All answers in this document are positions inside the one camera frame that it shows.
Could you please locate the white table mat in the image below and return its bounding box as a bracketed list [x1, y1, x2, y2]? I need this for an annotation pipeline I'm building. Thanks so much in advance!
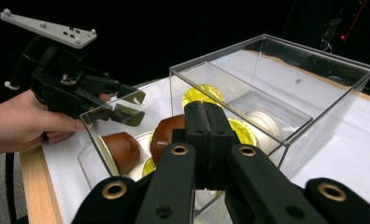
[41, 77, 370, 224]

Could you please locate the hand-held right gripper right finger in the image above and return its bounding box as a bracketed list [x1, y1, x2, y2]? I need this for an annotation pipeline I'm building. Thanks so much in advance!
[208, 102, 327, 224]

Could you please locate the clear plastic box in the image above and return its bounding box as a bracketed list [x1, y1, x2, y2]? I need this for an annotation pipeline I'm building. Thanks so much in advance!
[78, 34, 370, 224]

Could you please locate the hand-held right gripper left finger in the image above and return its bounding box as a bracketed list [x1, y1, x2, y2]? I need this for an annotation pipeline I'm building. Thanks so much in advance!
[135, 101, 211, 224]

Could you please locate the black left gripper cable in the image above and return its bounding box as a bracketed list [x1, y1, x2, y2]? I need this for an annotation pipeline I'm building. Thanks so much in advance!
[4, 35, 55, 224]

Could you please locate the dark equipment rack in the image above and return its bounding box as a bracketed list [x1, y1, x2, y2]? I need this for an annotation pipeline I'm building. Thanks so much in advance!
[317, 0, 369, 52]

